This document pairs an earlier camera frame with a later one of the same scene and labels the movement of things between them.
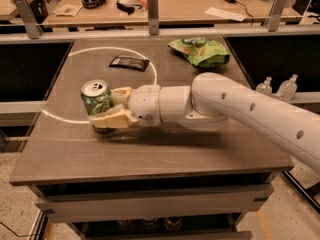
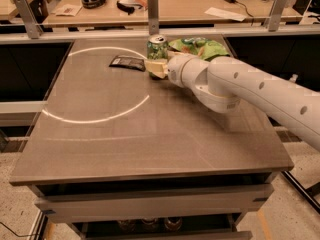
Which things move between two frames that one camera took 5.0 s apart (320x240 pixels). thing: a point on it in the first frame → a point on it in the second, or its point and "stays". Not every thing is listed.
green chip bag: (201, 51) stays
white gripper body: (144, 104) → (176, 70)
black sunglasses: (127, 8) stays
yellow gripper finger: (120, 95) → (175, 55)
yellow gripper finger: (116, 116) → (158, 67)
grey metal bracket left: (32, 25) stays
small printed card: (67, 10) stays
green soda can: (97, 96) → (157, 48)
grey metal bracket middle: (153, 7) stays
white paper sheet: (214, 11) stays
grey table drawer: (239, 199) stays
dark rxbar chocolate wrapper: (129, 62) stays
